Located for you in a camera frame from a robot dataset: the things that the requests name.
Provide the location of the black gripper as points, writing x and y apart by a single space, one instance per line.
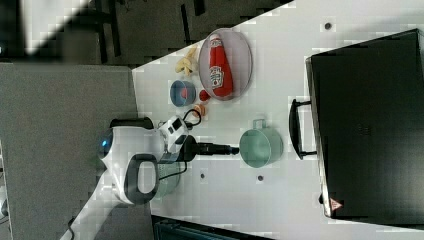
191 148

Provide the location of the green mug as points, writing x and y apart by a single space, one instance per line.
261 145

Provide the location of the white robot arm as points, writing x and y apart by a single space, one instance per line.
132 156

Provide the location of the orange slice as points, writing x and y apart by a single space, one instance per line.
200 110

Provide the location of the red strawberry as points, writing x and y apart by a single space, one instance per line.
204 96

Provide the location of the green perforated colander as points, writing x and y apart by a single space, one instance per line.
169 179

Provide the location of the red ketchup bottle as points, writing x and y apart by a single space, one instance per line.
219 69

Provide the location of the pink ball in bowl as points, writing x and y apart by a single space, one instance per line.
183 93

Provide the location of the blue bowl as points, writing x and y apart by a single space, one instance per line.
175 90

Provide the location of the black cylinder upper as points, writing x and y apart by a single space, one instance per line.
144 122

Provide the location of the yellow banana bunch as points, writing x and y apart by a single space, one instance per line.
188 64

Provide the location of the pink round plate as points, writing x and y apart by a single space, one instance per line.
239 57

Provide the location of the black toaster oven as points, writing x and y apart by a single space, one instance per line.
366 101

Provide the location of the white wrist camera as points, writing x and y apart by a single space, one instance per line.
175 133

